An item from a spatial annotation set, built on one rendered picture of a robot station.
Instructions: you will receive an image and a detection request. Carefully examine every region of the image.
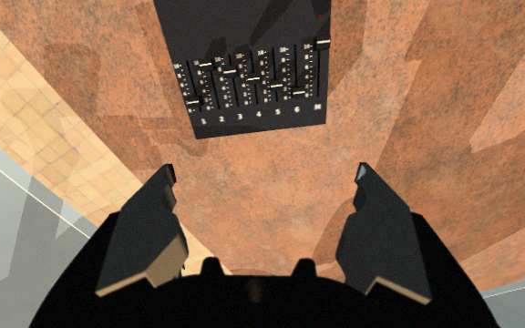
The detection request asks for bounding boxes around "black lighting desk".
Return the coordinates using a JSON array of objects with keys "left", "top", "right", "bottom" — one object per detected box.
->
[{"left": 153, "top": 0, "right": 332, "bottom": 139}]

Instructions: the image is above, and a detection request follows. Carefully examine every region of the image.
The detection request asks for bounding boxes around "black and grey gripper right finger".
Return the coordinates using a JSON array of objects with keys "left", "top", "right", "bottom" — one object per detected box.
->
[{"left": 335, "top": 162, "right": 499, "bottom": 328}]

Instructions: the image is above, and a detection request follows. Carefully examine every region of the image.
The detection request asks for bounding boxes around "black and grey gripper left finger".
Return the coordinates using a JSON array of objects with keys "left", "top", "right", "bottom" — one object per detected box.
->
[{"left": 28, "top": 163, "right": 190, "bottom": 328}]

